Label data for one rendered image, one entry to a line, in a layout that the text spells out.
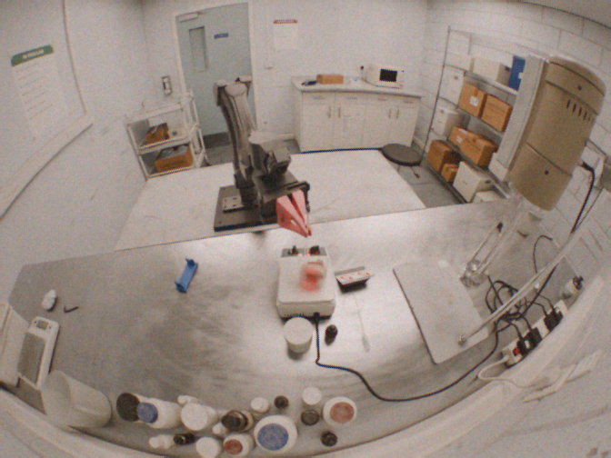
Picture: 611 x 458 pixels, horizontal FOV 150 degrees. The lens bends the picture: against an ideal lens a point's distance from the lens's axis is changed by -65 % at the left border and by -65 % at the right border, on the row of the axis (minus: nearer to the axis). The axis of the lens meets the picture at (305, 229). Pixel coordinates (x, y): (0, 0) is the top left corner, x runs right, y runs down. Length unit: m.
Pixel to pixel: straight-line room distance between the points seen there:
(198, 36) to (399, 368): 3.43
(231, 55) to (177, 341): 3.09
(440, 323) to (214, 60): 3.29
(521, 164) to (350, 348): 0.49
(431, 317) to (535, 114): 0.50
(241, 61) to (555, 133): 3.16
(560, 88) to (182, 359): 0.85
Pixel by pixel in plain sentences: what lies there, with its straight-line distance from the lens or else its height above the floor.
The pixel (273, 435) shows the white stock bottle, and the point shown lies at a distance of 0.41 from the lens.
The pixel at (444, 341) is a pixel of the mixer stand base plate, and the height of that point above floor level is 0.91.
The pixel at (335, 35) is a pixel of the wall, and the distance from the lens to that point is 3.42.
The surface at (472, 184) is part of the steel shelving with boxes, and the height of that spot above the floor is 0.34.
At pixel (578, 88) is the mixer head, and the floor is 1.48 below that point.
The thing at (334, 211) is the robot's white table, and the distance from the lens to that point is 0.81.
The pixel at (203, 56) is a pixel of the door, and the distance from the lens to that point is 3.32.
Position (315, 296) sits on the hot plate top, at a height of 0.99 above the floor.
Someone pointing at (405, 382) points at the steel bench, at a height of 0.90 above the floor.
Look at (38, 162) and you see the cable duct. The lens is 1.72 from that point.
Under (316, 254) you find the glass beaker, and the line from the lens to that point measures 0.48.
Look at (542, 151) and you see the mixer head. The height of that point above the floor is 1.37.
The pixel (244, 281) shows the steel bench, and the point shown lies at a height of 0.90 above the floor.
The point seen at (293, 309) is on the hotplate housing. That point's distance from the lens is 0.52.
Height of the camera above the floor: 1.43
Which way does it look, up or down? 46 degrees down
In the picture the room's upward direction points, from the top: straight up
